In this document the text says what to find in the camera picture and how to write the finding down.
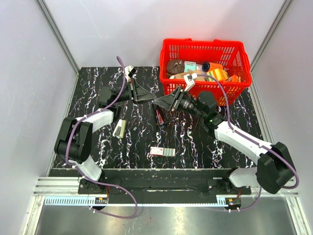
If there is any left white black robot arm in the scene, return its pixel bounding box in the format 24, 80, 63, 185
54, 79, 156, 194

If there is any red plastic basket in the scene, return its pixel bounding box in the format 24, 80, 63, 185
159, 39, 252, 105

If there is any orange packet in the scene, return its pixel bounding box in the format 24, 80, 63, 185
226, 75, 241, 83

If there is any brown round bun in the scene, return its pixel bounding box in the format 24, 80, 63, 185
166, 59, 185, 75

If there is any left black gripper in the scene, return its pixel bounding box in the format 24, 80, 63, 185
112, 78, 157, 105

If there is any orange bottle blue cap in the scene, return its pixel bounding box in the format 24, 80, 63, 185
201, 61, 224, 72

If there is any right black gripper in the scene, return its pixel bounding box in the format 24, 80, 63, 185
153, 86, 205, 119

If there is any brown cardboard box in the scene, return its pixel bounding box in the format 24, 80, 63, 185
169, 70, 206, 81

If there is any black marble pattern mat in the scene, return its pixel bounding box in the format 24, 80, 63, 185
68, 67, 263, 169

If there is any red white staples box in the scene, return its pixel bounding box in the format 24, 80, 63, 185
150, 147, 176, 157

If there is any beige stapler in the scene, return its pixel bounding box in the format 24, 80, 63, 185
112, 119, 126, 139

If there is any yellow green striped box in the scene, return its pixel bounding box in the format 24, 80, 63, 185
207, 69, 229, 82

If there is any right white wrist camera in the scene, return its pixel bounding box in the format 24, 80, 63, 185
183, 73, 198, 92

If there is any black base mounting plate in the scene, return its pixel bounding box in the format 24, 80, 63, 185
78, 169, 251, 206

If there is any teal white small box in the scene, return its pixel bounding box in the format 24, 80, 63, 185
184, 61, 197, 72

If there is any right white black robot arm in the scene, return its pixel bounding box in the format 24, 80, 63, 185
153, 87, 296, 194

